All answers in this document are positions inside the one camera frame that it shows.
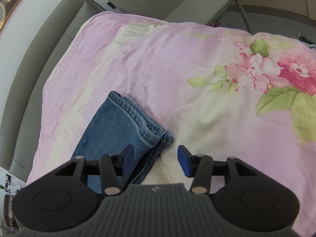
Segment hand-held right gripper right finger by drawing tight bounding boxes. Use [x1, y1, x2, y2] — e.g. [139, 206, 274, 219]
[177, 145, 258, 195]

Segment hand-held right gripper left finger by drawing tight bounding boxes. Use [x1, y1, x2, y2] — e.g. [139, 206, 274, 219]
[53, 144, 135, 197]

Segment blue denim pants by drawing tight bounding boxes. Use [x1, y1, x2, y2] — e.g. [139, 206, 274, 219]
[71, 90, 175, 194]

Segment pink floral blanket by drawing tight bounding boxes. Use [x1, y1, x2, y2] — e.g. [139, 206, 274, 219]
[26, 11, 316, 230]

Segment grey padded headboard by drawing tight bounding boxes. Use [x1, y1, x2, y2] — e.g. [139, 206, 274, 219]
[0, 0, 116, 181]

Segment grey upholstered chair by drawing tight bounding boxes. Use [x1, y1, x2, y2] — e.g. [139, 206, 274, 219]
[102, 0, 250, 32]

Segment framed wall painting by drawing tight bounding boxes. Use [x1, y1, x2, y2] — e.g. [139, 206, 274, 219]
[0, 0, 26, 31]

